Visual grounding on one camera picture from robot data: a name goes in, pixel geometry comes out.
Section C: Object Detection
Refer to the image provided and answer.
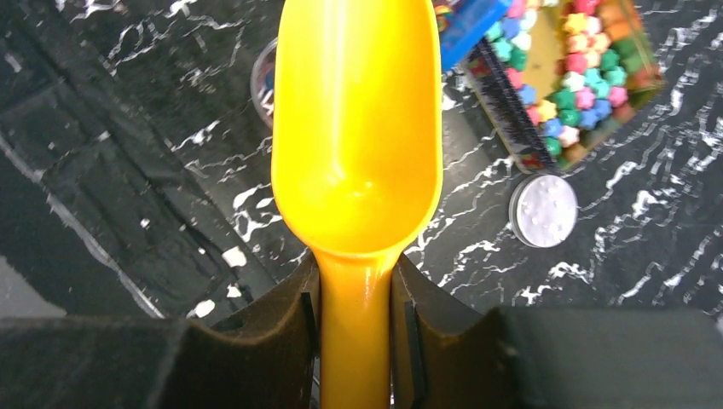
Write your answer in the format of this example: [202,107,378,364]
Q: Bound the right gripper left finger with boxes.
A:
[1,256,319,408]

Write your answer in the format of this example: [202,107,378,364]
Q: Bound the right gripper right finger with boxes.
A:
[390,257,722,408]

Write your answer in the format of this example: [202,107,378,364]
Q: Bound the orange plastic scoop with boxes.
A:
[271,1,442,408]

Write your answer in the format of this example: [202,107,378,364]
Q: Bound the clear round plastic jar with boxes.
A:
[250,37,278,129]

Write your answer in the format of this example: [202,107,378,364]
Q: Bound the square tin of star candies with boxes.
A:
[463,1,664,174]

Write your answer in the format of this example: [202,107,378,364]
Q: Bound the blue plastic candy bin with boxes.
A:
[432,0,512,72]

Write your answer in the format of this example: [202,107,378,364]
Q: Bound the white round jar lid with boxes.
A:
[508,175,578,249]

